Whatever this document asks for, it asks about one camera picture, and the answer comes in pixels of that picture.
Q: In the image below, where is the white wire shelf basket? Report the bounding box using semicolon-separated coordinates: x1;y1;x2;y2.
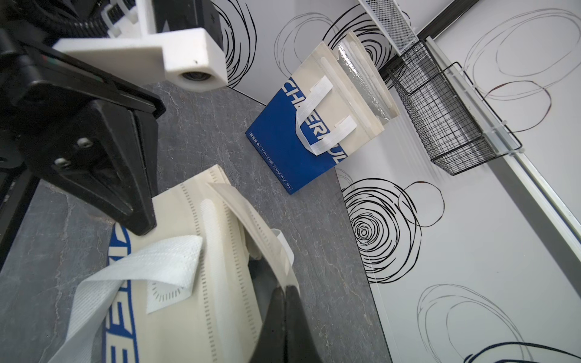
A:
359;0;419;55

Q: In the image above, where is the black wire basket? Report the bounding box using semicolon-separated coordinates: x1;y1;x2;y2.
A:
389;40;500;175

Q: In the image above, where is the aluminium wall rail back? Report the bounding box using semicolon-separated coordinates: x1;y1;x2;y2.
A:
425;37;580;259

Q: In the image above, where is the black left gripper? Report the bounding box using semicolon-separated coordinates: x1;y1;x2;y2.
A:
1;31;166;236

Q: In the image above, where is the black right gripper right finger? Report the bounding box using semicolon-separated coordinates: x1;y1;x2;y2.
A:
284;285;322;363

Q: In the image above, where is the black corner frame post left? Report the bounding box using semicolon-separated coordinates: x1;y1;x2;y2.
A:
379;0;478;86

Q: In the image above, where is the blue beige bag first row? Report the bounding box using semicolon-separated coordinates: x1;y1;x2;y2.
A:
246;32;400;195

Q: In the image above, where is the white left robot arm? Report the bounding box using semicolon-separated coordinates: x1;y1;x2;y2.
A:
1;1;166;235

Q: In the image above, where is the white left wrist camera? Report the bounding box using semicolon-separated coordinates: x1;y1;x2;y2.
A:
54;1;228;92

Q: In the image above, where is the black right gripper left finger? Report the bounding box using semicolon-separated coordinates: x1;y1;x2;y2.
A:
250;287;286;363

